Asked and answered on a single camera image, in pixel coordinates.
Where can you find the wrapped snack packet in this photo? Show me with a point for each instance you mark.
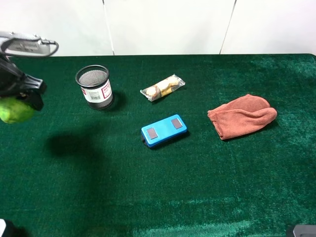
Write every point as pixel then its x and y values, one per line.
pixel 163 88

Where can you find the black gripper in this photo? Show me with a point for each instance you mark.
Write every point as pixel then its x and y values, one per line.
pixel 24 87

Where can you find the folded orange cloth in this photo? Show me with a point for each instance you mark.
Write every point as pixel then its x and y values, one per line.
pixel 242 116

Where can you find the blue whiteboard eraser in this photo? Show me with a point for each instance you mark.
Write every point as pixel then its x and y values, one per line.
pixel 163 130

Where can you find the black mesh pen cup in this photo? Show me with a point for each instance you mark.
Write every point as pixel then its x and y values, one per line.
pixel 95 85

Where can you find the green lime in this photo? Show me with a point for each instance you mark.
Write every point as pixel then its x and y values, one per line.
pixel 13 110

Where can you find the grey object bottom right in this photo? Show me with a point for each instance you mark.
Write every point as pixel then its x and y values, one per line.
pixel 301 231

